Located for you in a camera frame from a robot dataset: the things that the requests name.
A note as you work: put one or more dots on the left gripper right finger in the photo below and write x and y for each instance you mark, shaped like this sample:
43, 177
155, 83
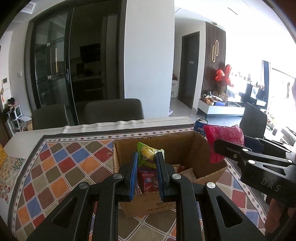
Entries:
203, 212

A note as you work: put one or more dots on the cardboard box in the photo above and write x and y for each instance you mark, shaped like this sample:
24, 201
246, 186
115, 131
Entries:
189, 149

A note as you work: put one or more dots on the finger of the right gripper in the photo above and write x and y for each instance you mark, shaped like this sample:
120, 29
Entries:
232, 151
268, 147

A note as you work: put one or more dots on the white shelf with toy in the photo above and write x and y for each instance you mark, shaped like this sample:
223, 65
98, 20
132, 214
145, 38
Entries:
16, 120

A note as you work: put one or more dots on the black glass sliding door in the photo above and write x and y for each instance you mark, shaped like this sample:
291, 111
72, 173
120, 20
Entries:
74, 55

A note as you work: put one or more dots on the colourful diamond tablecloth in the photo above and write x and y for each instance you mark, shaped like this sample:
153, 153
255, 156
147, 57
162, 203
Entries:
59, 164

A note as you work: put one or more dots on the woven yellow tissue box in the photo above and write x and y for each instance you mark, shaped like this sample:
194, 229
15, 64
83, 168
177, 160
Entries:
3, 155

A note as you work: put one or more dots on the magenta snack bag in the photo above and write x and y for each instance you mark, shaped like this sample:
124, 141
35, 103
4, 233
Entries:
148, 181

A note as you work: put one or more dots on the person's right hand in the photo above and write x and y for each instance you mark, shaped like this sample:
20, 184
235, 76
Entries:
276, 210

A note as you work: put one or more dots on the dark interior door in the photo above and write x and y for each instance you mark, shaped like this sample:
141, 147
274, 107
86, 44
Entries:
189, 68

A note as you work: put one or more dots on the blue pepsi can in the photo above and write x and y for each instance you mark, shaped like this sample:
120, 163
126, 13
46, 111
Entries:
199, 126

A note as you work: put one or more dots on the red balloon decoration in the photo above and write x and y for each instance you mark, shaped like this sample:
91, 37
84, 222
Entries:
223, 75

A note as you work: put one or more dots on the patterned place mat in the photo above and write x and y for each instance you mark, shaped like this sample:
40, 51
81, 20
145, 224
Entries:
10, 170

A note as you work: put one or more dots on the dark dining chair right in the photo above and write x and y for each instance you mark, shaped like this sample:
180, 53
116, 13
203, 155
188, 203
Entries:
114, 110

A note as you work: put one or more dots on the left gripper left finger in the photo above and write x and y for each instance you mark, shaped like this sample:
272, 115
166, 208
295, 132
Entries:
91, 210

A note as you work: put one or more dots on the green yellow small candy packet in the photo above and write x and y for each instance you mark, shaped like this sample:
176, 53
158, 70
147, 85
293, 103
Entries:
146, 155

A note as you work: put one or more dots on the dark dining chair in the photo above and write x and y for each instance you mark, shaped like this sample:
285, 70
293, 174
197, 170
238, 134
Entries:
114, 110
52, 116

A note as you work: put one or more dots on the dark dining chair left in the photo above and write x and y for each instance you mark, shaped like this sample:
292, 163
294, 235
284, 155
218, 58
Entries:
52, 116

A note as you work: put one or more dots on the tan snack bag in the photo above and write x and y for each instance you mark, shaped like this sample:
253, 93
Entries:
187, 172

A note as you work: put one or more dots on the white low tv cabinet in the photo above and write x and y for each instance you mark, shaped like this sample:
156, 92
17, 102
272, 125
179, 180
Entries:
208, 108

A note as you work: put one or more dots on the dark side chair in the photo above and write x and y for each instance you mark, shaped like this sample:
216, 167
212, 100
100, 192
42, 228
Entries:
253, 122

